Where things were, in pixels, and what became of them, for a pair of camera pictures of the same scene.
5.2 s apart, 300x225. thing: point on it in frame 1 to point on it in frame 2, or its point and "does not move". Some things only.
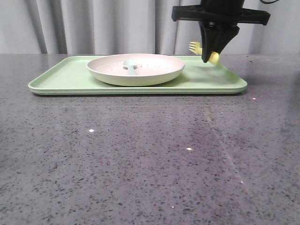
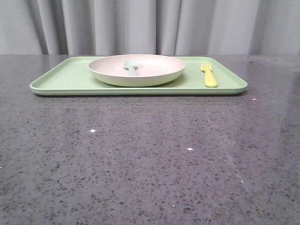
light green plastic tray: x=69 y=75 does not move
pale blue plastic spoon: x=131 y=65 does not move
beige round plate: x=152 y=70 does not move
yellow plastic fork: x=196 y=47 to x=209 y=80
